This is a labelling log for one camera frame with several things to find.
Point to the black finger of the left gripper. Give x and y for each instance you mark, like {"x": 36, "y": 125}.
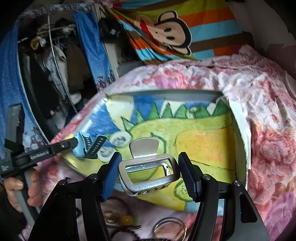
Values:
{"x": 65, "y": 145}

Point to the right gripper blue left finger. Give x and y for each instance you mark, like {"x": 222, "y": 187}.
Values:
{"x": 102, "y": 182}

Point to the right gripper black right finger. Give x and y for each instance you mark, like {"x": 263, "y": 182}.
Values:
{"x": 200, "y": 187}

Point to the light blue hair claw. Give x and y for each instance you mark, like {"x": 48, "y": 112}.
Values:
{"x": 87, "y": 148}

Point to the silver metal hair claw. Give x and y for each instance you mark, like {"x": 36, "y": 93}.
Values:
{"x": 147, "y": 171}

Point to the clear bangle rings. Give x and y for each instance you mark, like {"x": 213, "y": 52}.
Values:
{"x": 170, "y": 229}

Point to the painted cardboard tray box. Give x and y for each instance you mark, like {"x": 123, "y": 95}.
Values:
{"x": 206, "y": 125}

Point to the hanging clothes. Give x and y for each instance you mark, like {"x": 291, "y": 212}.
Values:
{"x": 54, "y": 69}

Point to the blue fabric wardrobe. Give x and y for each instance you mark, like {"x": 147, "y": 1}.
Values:
{"x": 12, "y": 87}

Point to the grey shelf box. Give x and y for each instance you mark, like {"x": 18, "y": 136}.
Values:
{"x": 126, "y": 67}

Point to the pink floral bed quilt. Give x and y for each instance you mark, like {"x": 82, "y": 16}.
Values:
{"x": 258, "y": 92}

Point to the striped monkey blanket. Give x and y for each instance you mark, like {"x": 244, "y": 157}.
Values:
{"x": 160, "y": 31}

